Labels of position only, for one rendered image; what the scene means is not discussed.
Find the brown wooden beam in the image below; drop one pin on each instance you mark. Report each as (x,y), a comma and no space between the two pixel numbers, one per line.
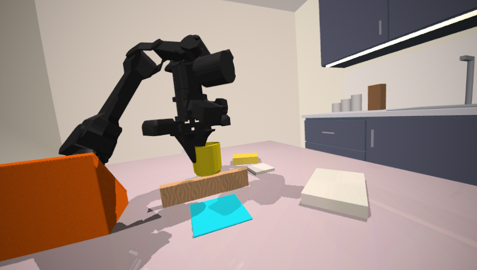
(181,192)

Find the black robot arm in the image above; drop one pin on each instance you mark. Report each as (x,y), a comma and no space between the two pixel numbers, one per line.
(192,66)

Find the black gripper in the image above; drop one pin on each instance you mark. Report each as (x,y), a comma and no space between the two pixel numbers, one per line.
(182,131)

